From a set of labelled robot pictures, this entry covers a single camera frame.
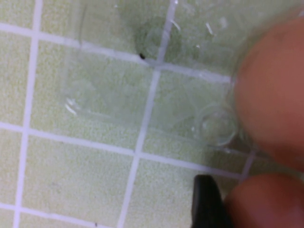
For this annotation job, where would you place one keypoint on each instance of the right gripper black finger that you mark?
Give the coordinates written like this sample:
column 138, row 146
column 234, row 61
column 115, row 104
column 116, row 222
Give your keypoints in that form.
column 206, row 204

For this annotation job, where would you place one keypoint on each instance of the brown egg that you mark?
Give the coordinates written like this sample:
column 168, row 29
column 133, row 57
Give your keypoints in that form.
column 266, row 204
column 273, row 95

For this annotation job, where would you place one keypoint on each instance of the clear plastic egg tray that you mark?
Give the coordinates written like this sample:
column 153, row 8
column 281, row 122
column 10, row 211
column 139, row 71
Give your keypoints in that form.
column 118, row 95

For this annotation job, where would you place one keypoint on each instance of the green checked tablecloth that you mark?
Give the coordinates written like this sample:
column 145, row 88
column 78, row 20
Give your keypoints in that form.
column 71, row 178

